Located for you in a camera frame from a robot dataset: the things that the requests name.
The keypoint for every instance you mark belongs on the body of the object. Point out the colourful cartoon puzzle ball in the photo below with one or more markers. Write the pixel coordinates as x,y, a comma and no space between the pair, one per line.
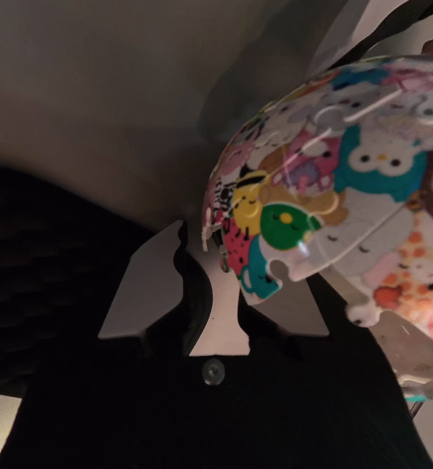
348,183

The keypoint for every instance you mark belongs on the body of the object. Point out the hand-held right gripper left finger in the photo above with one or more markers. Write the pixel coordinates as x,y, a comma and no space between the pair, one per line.
143,293

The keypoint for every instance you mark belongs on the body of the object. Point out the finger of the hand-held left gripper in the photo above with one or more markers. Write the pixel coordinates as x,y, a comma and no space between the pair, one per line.
348,29

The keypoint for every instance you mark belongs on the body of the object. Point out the black quilted wrist rest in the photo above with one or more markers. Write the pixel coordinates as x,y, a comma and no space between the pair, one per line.
55,274

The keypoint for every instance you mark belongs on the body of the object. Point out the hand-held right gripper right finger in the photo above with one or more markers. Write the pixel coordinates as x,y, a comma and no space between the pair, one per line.
297,311

